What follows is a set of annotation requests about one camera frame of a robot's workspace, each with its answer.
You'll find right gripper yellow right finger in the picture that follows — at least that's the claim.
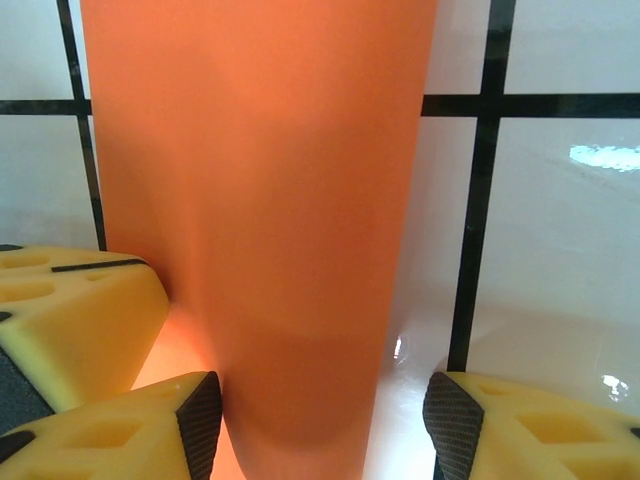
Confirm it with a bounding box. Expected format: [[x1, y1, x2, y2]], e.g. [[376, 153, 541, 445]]
[[422, 370, 640, 480]]

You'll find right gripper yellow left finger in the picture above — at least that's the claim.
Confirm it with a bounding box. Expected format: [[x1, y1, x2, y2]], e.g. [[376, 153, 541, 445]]
[[0, 370, 224, 480]]

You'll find orange square paper sheet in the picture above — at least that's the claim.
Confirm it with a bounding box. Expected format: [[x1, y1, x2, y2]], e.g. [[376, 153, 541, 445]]
[[79, 0, 440, 480]]

